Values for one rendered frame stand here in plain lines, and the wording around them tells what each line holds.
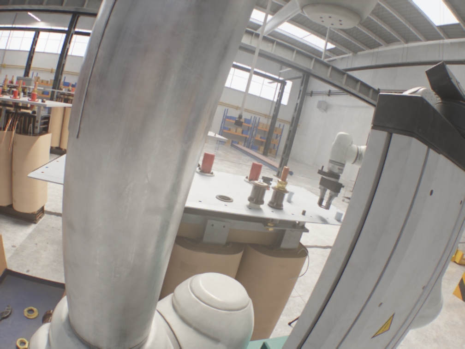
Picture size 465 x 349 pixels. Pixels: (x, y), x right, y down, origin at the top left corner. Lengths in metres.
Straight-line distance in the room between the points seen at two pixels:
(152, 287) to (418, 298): 0.46
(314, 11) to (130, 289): 0.31
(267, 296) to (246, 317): 1.15
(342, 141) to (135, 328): 1.18
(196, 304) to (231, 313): 0.05
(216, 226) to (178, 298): 0.85
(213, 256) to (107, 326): 1.06
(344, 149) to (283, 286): 0.87
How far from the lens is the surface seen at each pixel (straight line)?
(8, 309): 1.16
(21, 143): 3.18
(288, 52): 10.32
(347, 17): 0.29
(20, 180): 3.29
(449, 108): 0.41
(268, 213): 1.12
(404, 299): 0.46
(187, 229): 1.32
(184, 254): 1.26
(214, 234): 1.24
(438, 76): 0.40
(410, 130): 0.26
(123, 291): 0.20
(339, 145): 1.27
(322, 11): 0.28
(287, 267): 1.48
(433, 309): 0.89
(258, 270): 1.45
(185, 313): 0.40
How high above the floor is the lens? 1.70
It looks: 11 degrees down
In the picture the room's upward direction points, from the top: 14 degrees clockwise
